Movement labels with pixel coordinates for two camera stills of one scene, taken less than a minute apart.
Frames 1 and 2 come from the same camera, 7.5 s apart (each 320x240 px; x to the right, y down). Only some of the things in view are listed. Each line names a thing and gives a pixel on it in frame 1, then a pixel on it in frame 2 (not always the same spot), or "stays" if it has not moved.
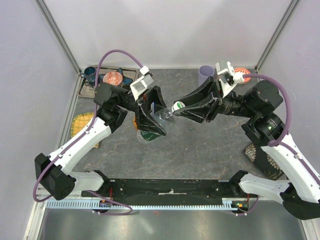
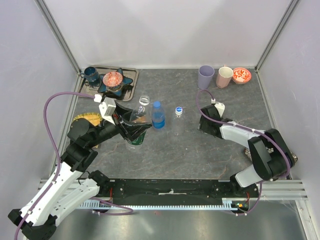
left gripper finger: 154,94 to 125,113
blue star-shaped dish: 126,80 stays
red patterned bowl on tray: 113,77 stays
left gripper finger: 145,122 to 133,131
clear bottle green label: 148,135 to 142,114
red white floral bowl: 244,71 stays
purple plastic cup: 204,71 stays
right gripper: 207,110 to 202,125
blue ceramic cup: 89,74 stays
